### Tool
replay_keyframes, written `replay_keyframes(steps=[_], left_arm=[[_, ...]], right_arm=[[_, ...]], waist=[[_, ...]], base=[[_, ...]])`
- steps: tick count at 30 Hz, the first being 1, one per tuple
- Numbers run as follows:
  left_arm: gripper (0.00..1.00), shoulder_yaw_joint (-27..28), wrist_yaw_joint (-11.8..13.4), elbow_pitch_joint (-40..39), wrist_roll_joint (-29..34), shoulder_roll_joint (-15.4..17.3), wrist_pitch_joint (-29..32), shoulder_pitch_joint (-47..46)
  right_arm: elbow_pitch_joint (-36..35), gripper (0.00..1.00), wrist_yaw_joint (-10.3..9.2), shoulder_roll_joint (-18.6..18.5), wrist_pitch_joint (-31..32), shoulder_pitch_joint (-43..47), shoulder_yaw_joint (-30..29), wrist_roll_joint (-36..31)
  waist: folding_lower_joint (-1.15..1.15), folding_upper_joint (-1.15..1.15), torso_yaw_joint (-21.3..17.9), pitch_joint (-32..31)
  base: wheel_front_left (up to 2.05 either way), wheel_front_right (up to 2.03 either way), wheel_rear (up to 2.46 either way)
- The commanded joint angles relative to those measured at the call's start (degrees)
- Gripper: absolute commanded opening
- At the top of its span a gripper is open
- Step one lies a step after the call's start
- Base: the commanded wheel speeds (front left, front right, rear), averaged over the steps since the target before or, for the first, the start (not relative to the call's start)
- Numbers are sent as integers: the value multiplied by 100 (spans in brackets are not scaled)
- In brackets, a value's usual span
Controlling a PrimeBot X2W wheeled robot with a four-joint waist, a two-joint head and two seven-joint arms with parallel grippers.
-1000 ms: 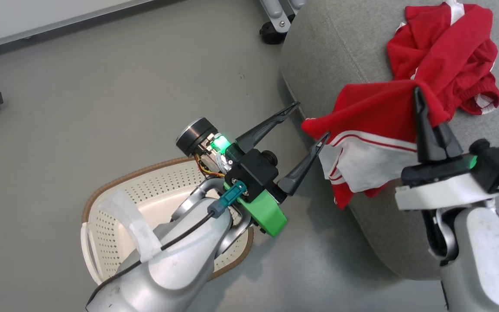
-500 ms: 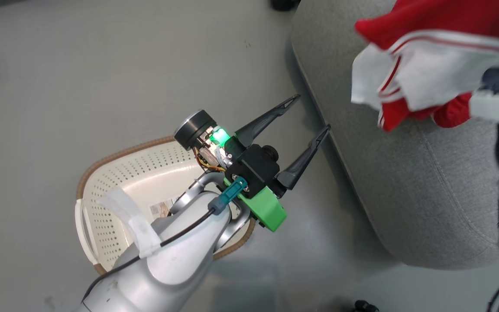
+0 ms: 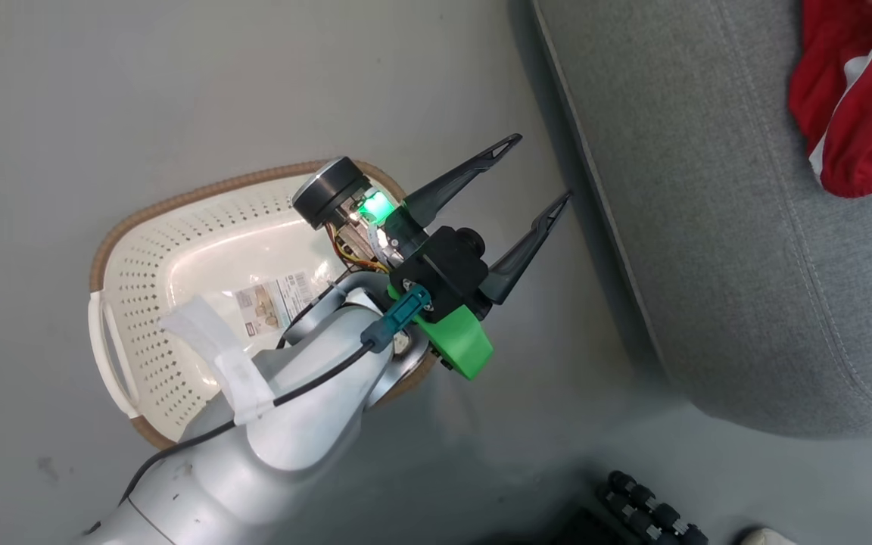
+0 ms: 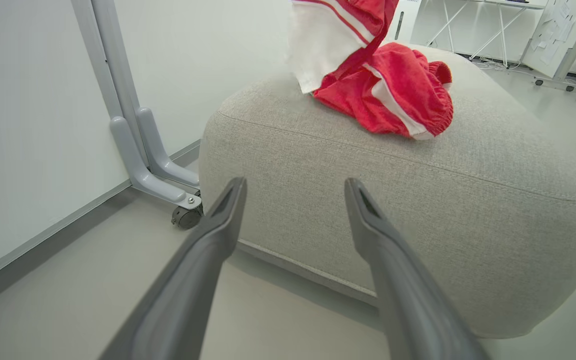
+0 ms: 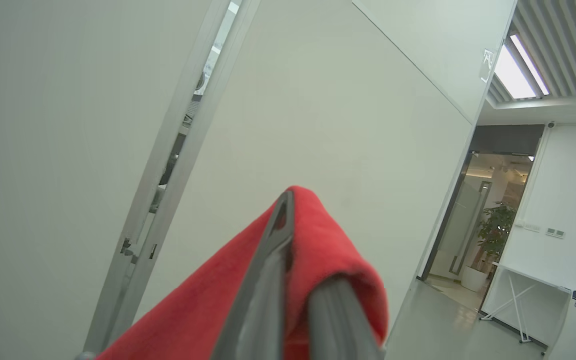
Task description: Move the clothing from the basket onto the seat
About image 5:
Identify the white wall switch plate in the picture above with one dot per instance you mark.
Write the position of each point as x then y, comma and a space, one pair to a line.
555, 232
531, 226

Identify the dark pointed right gripper right finger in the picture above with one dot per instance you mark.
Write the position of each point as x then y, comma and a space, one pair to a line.
340, 325

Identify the green potted plant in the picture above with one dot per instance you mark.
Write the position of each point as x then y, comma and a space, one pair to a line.
493, 235

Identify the glass entrance door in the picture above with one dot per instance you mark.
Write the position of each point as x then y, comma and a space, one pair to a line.
468, 225

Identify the aluminium partition frame post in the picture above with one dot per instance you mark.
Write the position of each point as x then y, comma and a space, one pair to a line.
168, 190

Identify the plain red garment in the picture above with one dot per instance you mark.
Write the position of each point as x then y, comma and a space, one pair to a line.
328, 235

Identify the rectangular ceiling light panel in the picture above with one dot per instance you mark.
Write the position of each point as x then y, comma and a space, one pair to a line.
518, 70

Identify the dark pointed right gripper left finger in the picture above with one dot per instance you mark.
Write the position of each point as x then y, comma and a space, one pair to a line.
263, 300

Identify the white folding table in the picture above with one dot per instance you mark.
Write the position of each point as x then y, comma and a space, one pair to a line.
518, 280

